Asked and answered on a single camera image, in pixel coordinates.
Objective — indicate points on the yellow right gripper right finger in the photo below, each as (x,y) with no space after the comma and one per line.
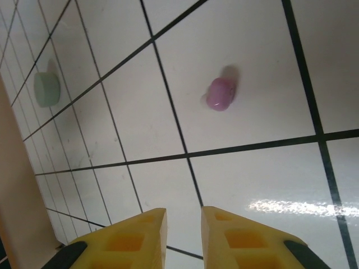
(241,243)

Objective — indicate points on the pink earbud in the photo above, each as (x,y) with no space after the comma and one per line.
(220,93)

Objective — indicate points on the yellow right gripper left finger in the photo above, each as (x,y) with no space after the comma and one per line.
(131,243)

